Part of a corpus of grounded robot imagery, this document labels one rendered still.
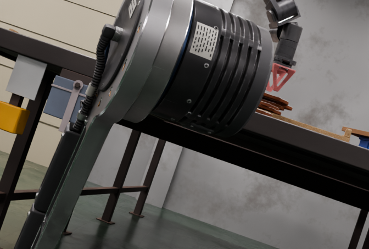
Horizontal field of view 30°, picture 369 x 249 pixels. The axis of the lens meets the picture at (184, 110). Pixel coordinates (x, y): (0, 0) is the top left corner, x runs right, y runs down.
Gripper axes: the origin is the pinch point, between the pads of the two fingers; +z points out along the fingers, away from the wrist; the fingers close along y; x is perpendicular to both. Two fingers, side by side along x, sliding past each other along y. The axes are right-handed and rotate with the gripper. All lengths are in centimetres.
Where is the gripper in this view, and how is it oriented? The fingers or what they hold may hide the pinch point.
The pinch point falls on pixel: (273, 88)
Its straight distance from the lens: 205.0
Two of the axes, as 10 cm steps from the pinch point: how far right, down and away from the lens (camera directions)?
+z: -3.1, 9.5, -0.1
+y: -0.8, -0.2, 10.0
